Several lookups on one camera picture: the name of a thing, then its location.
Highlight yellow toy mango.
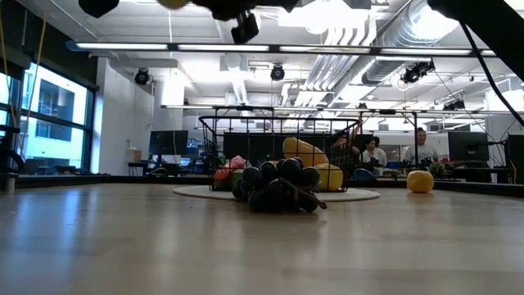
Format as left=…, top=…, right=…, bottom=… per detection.
left=282, top=137, right=331, bottom=168

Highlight long ceiling light strip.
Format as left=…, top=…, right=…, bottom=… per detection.
left=65, top=39, right=499, bottom=58

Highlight black track light cluster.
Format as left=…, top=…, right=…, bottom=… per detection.
left=400, top=60, right=436, bottom=85

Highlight silver air duct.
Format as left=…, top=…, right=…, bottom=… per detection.
left=359, top=0, right=459, bottom=85

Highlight black computer monitor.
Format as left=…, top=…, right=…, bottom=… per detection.
left=447, top=130, right=490, bottom=163
left=148, top=129, right=189, bottom=157

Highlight black aluminium table frame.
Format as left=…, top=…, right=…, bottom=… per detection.
left=16, top=174, right=524, bottom=198

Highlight yellow cable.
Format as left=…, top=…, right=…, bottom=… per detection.
left=31, top=0, right=49, bottom=124

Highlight black metal rack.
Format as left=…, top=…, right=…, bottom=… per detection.
left=212, top=105, right=419, bottom=167

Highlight green toy lime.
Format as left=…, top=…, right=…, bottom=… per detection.
left=220, top=170, right=246, bottom=192

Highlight yellow toy lemon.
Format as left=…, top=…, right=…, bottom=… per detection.
left=314, top=162, right=344, bottom=193
left=406, top=170, right=435, bottom=194

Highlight large black-framed window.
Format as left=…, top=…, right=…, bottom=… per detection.
left=0, top=61, right=97, bottom=173

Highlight person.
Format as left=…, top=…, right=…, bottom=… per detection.
left=359, top=136, right=388, bottom=169
left=403, top=126, right=440, bottom=167

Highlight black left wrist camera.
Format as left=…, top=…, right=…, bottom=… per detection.
left=230, top=11, right=260, bottom=45

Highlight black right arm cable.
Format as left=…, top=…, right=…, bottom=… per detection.
left=460, top=22, right=524, bottom=129

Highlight dark purple toy grapes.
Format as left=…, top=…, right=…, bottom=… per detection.
left=231, top=157, right=328, bottom=214

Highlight black wire basket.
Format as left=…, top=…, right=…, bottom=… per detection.
left=198, top=115, right=361, bottom=193

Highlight red toy chili pepper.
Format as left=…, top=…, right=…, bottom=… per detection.
left=212, top=154, right=249, bottom=181

